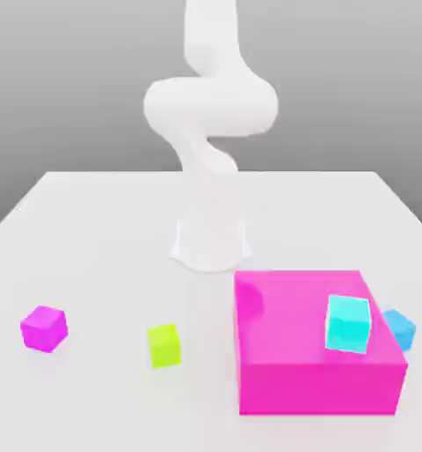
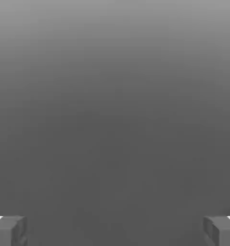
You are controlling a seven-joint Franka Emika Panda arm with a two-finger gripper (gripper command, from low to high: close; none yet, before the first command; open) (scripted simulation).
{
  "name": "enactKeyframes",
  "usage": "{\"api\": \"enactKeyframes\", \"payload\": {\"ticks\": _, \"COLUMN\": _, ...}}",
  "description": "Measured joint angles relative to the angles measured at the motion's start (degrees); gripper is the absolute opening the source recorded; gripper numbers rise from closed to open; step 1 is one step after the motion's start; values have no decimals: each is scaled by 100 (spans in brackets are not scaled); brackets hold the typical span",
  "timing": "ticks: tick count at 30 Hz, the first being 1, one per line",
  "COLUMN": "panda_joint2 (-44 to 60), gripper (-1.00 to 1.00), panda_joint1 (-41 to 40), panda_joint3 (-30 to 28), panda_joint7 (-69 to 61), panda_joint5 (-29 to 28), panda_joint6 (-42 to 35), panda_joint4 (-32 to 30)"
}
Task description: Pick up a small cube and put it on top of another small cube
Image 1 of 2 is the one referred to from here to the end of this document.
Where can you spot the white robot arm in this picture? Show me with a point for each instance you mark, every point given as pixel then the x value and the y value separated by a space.
pixel 211 106

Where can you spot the small yellow-green cube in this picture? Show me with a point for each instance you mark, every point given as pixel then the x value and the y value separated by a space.
pixel 164 346

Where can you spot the small cyan cube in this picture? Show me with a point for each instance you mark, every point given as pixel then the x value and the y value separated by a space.
pixel 347 325

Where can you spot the small magenta cube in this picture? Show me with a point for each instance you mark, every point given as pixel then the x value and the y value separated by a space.
pixel 43 330

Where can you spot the small blue cube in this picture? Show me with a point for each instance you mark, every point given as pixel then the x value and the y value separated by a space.
pixel 401 328

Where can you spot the large pink box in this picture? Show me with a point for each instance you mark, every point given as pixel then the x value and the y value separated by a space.
pixel 288 381

